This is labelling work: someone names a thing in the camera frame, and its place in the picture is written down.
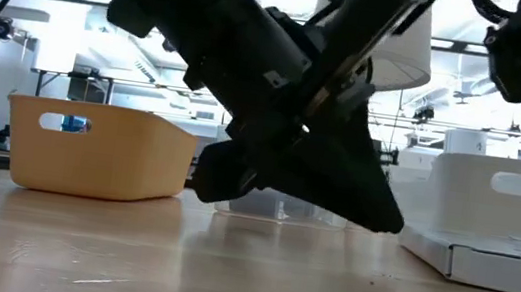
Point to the white plastic bin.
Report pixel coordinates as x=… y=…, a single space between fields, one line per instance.
x=465 y=203

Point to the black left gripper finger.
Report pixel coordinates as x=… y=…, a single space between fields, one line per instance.
x=337 y=176
x=227 y=172

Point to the white labelled flat package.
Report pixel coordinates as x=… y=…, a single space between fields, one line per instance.
x=501 y=268

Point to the clear plastic bin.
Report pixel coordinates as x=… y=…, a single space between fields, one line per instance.
x=282 y=209

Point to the white cylinder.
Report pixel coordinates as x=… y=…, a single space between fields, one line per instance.
x=465 y=143

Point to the white fabric lamp shade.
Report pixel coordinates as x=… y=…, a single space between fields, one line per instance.
x=403 y=59

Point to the orange plastic bin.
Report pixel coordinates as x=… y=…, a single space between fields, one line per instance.
x=102 y=160

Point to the black framed background table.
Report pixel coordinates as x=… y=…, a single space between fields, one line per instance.
x=75 y=75

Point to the black mounted camera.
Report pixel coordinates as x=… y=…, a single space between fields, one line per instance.
x=3 y=29

